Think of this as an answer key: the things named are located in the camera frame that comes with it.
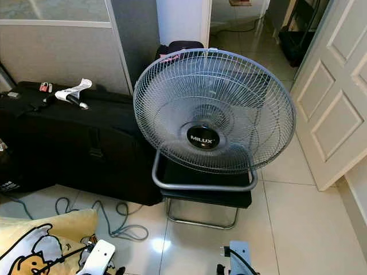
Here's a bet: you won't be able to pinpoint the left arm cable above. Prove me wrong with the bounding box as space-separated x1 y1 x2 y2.
47 242 99 272

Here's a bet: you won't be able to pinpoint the black stool chrome legs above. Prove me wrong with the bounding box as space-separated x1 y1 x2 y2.
161 156 253 230

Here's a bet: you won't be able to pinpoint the grey MILUX floor fan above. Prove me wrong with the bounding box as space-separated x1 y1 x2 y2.
133 48 297 192

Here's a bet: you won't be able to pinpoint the yellow cartoon pillow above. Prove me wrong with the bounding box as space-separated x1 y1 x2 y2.
0 209 99 275

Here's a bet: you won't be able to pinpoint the black backpack pink print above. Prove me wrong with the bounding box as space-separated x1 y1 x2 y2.
155 40 205 65

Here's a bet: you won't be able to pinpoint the white panelled door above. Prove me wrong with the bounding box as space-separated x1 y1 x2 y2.
289 0 367 192

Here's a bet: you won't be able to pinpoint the black bag white print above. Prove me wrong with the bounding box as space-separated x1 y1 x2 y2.
0 150 36 193

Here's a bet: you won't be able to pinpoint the grey floor cable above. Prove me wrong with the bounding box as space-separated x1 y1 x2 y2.
55 197 150 241

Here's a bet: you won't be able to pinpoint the large black fabric case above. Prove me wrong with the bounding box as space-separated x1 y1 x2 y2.
0 81 164 206

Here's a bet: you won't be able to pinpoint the black hallway luggage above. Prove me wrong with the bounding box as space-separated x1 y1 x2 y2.
278 0 323 67

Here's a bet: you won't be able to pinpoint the white tool black handle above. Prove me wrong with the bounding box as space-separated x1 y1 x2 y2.
56 78 92 110

